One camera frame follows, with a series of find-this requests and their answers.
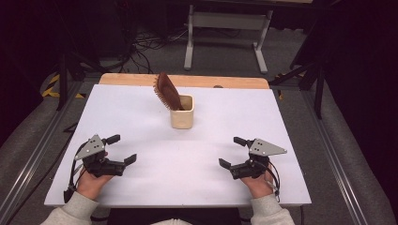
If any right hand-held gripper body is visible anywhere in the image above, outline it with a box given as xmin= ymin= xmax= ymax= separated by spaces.
xmin=229 ymin=138 xmax=288 ymax=180

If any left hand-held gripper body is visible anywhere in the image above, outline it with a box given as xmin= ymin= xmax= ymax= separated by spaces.
xmin=74 ymin=134 xmax=126 ymax=178

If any cream square ceramic cup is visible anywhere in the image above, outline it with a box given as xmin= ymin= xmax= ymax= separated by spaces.
xmin=169 ymin=94 xmax=195 ymax=130

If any brown wooden hairbrush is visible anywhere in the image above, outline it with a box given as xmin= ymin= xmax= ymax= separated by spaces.
xmin=153 ymin=71 xmax=186 ymax=112

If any person's right hand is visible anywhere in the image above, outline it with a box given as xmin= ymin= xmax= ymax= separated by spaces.
xmin=240 ymin=170 xmax=276 ymax=200

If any person's left hand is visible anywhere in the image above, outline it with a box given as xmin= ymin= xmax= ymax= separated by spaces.
xmin=76 ymin=170 xmax=115 ymax=201

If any yellow black hazard tape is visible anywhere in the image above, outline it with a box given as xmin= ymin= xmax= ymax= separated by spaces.
xmin=274 ymin=71 xmax=306 ymax=101
xmin=41 ymin=73 xmax=86 ymax=99

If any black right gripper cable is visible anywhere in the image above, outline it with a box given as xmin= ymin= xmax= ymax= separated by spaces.
xmin=266 ymin=160 xmax=282 ymax=203

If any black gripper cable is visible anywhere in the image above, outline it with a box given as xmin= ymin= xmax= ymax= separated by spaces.
xmin=266 ymin=160 xmax=282 ymax=203
xmin=63 ymin=142 xmax=90 ymax=204

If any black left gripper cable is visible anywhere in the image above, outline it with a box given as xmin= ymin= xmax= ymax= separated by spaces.
xmin=63 ymin=142 xmax=90 ymax=204

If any aluminium floor rail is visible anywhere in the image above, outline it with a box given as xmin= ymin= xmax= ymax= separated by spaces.
xmin=0 ymin=81 xmax=83 ymax=218
xmin=301 ymin=90 xmax=368 ymax=225

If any bundle of black floor cables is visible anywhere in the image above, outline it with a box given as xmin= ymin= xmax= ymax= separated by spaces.
xmin=118 ymin=27 xmax=189 ymax=74

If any white metal desk frame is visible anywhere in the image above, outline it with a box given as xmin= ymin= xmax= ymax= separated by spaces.
xmin=183 ymin=4 xmax=274 ymax=75

